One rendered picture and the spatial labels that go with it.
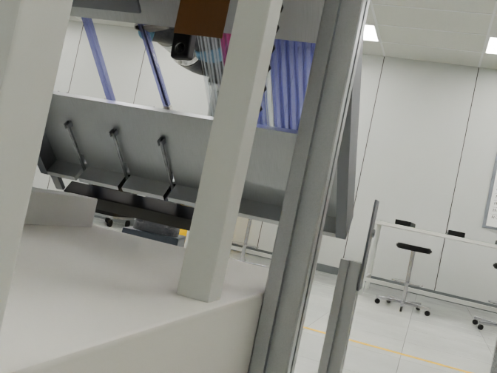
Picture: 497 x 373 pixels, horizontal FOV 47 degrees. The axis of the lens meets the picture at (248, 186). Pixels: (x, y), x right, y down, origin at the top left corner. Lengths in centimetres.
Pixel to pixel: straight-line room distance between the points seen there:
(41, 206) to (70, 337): 50
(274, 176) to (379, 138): 679
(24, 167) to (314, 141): 40
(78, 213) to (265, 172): 38
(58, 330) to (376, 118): 764
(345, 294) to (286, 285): 50
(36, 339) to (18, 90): 13
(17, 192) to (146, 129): 91
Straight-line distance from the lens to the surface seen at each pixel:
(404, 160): 779
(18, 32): 24
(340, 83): 60
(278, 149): 104
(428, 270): 772
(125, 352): 35
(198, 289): 48
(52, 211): 83
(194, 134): 110
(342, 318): 109
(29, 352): 29
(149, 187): 123
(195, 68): 182
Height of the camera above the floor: 71
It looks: 2 degrees up
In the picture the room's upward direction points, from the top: 12 degrees clockwise
